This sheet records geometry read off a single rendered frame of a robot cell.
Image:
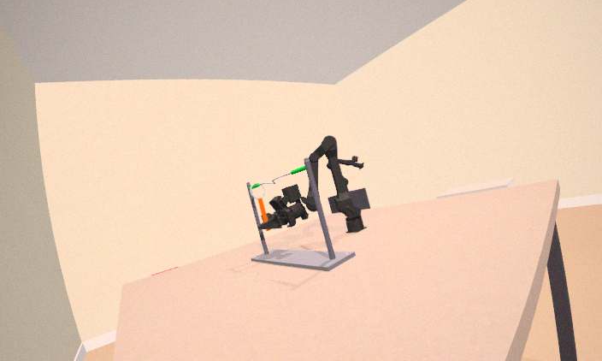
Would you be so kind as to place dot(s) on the orange handle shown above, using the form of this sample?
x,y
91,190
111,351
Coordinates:
x,y
260,202

